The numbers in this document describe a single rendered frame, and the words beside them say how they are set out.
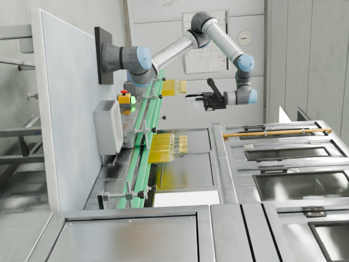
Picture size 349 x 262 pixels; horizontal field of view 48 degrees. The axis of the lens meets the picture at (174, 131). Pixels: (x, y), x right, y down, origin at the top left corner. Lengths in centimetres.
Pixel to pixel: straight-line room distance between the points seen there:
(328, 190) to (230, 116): 638
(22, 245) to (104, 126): 81
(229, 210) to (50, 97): 66
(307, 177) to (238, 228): 116
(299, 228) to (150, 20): 701
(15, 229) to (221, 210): 61
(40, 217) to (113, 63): 97
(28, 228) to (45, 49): 55
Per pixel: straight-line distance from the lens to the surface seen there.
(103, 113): 183
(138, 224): 120
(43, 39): 134
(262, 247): 107
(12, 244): 122
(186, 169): 221
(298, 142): 264
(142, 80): 212
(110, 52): 201
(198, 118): 837
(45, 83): 132
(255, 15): 802
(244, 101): 203
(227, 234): 111
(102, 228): 120
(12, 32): 142
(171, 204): 191
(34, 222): 129
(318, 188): 215
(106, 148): 189
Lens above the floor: 120
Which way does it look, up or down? 3 degrees down
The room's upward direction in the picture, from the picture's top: 87 degrees clockwise
